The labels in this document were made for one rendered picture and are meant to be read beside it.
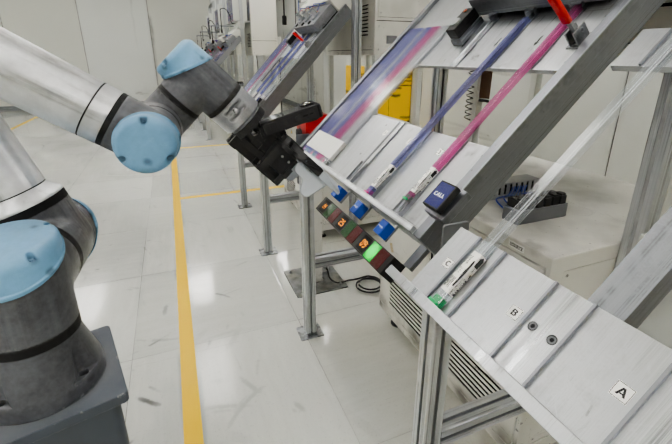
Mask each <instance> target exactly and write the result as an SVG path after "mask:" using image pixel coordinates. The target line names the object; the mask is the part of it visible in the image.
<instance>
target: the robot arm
mask: <svg viewBox="0 0 672 444"><path fill-rule="evenodd" d="M212 58H213V57H212V56H210V55H208V54H207V53H206V52H205V51H204V50H203V49H201V48H200V47H199V46H198V45H197V44H196V43H195V42H193V41H192V40H189V39H185V40H182V41H181V42H180V43H179V44H178V45H177V46H176V47H175V48H174V49H173V50H172V51H171V52H170V53H169V54H168V56H167V57H166V58H165V59H164V60H163V61H162V62H161V63H160V64H159V65H158V67H157V72H158V73H159V74H160V75H161V78H162V79H164V80H163V81H162V82H161V84H160V85H159V86H158V87H157V88H156V89H155V90H154V91H153V93H152V94H151V95H150V96H149V97H148V98H147V99H146V100H145V101H144V102H141V101H139V100H137V99H135V98H133V97H131V96H130V95H127V94H126V93H124V92H122V91H120V90H118V89H116V88H115V87H113V86H111V85H109V84H107V83H105V82H103V81H101V80H100V79H98V78H96V77H94V76H92V75H90V74H88V73H87V72H85V71H83V70H81V69H79V68H77V67H75V66H73V65H72V64H70V63H68V62H66V61H64V60H62V59H60V58H59V57H57V56H55V55H53V54H51V53H49V52H47V51H45V50H44V49H42V48H40V47H38V46H36V45H34V44H32V43H31V42H29V41H27V40H25V39H23V38H21V37H19V36H17V35H16V34H14V33H12V32H10V31H8V30H6V29H4V28H3V27H1V26H0V100H2V101H4V102H7V103H9V104H11V105H13V106H15V107H17V108H19V109H22V110H24V111H26V112H28V113H30V114H32V115H34V116H37V117H39V118H41V119H43V120H45V121H47V122H49V123H52V124H54V125H56V126H58V127H60V128H62V129H64V130H67V131H69V132H71V133H73V134H75V135H77V136H79V137H82V138H84V139H86V140H88V141H90V142H92V143H94V144H97V145H100V146H101V147H103V148H106V149H108V150H110V151H112V152H114V154H115V156H116V157H117V159H118V160H119V161H120V162H121V163H122V164H123V165H124V166H125V167H127V168H128V169H130V170H132V171H135V172H139V173H155V172H158V171H161V170H163V169H164V168H166V167H167V166H168V165H170V164H171V162H172V161H173V160H174V159H175V158H176V156H177V155H178V153H179V151H180V147H181V136H182V134H183V133H184V132H185V131H186V130H187V129H188V128H189V127H190V126H191V125H192V124H193V122H194V121H195V120H196V119H197V118H198V117H199V115H200V114H201V113H202V112H204V113H205V114H206V115H207V116H208V117H210V118H211V119H212V120H213V121H214V122H216V123H217V124H218V125H219V126H220V127H221V128H223V129H224V130H225V131H226V132H227V133H232V134H231V135H230V136H229V137H228V138H227V139H226V141H227V142H228V144H229V145H230V146H231V147H232V148H233V149H236V150H237V151H238V152H239V153H240V154H241V155H243V156H244V157H245V158H246V159H247V160H249V161H250V162H251V163H252V164H253V165H254V166H255V168H256V169H257V170H259V171H260V172H261V173H262V174H263V175H265V176H266V177H267V178H268V179H269V180H271V181H272V182H273V183H274V184H275V185H277V186H278V185H279V184H280V183H281V182H282V181H283V179H285V180H286V179H287V180H288V181H292V180H294V179H295V178H297V177H298V176H299V177H300V178H301V179H302V184H301V187H300V193H301V195H302V196H304V197H310V196H311V195H313V194H314V193H316V192H317V191H319V190H321V189H322V188H324V187H325V186H328V187H329V188H330V189H332V190H333V191H334V192H335V193H336V194H337V195H338V194H339V193H340V191H339V188H338V186H337V183H336V182H335V181H334V180H333V179H332V178H331V177H330V176H329V175H328V174H327V173H326V172H325V171H324V170H323V169H322V168H321V167H320V166H318V165H317V164H316V163H315V162H314V161H313V160H312V159H311V158H310V157H309V156H308V155H307V154H306V153H304V149H303V148H302V147H301V146H299V145H298V144H297V143H296V142H295V141H294V140H293V139H292V138H291V137H290V136H288V135H287V134H286V131H285V130H287V129H289V128H292V127H295V126H298V125H301V124H303V123H309V122H312V121H315V120H318V119H319V118H320V117H322V116H323V112H322V109H321V105H320V104H319V103H317V102H314V101H307V102H304V103H302V104H299V106H297V107H294V108H291V109H288V110H285V111H282V112H279V113H277V114H274V115H271V116H268V117H265V118H262V117H263V115H264V113H265V110H264V109H263V108H262V107H261V106H260V105H259V104H258V102H257V101H256V100H255V99H254V98H253V97H252V96H251V95H250V94H249V93H248V92H247V91H246V90H245V89H244V88H243V87H242V86H240V85H239V84H238V83H237V82H236V81H235V80H234V79H233V78H232V77H231V76H230V75H229V74H228V73H227V72H226V71H225V70H224V69H223V68H222V67H221V66H220V65H219V64H218V63H216V62H215V61H214V60H213V59H212ZM252 130H253V131H254V133H251V131H252ZM258 162H259V163H258ZM257 163H258V164H257ZM309 171H310V172H311V173H312V174H311V173H310V172H309ZM97 237H98V222H97V219H96V216H95V214H94V213H93V211H92V210H91V209H90V208H89V207H88V206H87V205H86V204H85V203H83V202H82V201H80V200H78V199H74V198H72V197H71V196H70V195H69V193H68V192H67V191H66V189H65V188H64V186H63V185H62V184H60V183H56V182H52V181H48V180H46V179H45V178H44V176H43V175H42V173H41V172H40V170H39V169H38V167H37V166H36V165H35V163H34V162H33V160H32V159H31V157H30V156H29V155H28V153H27V152H26V150H25V149H24V147H23V146H22V144H21V143H20V142H19V140H18V139H17V137H16V136H15V134H14V133H13V132H12V130H11V129H10V127H9V126H8V124H7V123H6V121H5V120H4V119H3V117H2V116H1V114H0V425H3V426H12V425H21V424H26V423H30V422H34V421H37V420H40V419H43V418H46V417H48V416H51V415H53V414H55V413H57V412H59V411H61V410H63V409H65V408H67V407H68V406H70V405H72V404H73V403H75V402H76V401H78V400H79V399H80V398H82V397H83V396H84V395H85V394H86V393H88V392H89V391H90V390H91V389H92V388H93V387H94V386H95V384H96V383H97V382H98V381H99V379H100V378H101V376H102V374H103V372H104V370H105V365H106V360H105V356H104V351H103V348H102V346H101V344H100V342H99V341H98V340H97V339H96V337H95V336H94V335H93V334H92V333H91V331H90V330H89V329H88V328H87V326H86V325H85V324H84V323H83V321H82V319H81V315H80V311H79V307H78V303H77V299H76V294H75V290H74V282H75V280H76V278H77V277H78V275H79V273H80V271H81V269H82V268H83V266H84V264H85V262H86V260H87V258H88V257H89V256H90V255H91V253H92V252H93V250H94V248H95V245H96V242H97Z"/></svg>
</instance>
